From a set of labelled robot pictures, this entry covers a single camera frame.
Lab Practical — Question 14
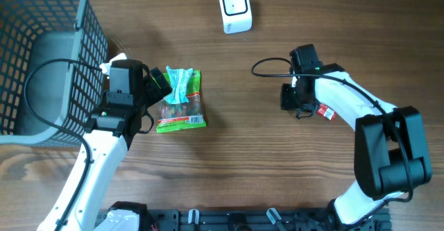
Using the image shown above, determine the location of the red stick sachet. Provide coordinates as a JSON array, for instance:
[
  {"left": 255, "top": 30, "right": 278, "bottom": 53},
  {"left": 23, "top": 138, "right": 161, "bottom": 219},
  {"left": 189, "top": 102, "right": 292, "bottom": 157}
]
[{"left": 316, "top": 103, "right": 336, "bottom": 121}]

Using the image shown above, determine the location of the teal snack packet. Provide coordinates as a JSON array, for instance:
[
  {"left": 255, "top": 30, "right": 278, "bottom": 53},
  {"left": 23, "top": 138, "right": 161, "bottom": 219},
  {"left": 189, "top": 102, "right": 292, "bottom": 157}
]
[{"left": 164, "top": 66, "right": 194, "bottom": 105}]

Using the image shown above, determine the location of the green candy bag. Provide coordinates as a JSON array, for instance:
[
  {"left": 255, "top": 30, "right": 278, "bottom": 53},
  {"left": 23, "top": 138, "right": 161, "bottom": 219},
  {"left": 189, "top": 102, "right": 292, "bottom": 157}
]
[{"left": 156, "top": 70, "right": 207, "bottom": 133}]

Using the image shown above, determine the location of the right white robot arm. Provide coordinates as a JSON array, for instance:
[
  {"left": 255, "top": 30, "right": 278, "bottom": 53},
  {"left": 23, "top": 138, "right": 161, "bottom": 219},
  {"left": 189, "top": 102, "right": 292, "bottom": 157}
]
[{"left": 281, "top": 44, "right": 432, "bottom": 230}]

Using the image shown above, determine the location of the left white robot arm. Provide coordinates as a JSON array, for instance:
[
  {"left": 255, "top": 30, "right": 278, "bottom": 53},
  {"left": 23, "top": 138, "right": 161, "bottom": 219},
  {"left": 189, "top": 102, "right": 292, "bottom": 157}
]
[{"left": 38, "top": 59, "right": 171, "bottom": 230}]

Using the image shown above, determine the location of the white barcode scanner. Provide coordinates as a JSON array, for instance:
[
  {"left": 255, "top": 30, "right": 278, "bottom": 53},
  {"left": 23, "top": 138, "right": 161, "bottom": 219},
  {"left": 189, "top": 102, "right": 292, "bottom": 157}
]
[{"left": 219, "top": 0, "right": 253, "bottom": 35}]

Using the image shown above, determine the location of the grey plastic mesh basket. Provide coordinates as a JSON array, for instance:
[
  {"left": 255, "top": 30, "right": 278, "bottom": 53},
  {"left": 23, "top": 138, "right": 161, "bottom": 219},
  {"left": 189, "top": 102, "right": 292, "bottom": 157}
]
[{"left": 1, "top": 0, "right": 108, "bottom": 146}]

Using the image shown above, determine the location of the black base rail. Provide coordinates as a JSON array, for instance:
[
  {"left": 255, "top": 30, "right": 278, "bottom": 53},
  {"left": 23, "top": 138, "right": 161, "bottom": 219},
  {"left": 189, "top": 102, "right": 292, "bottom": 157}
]
[{"left": 148, "top": 208, "right": 393, "bottom": 231}]

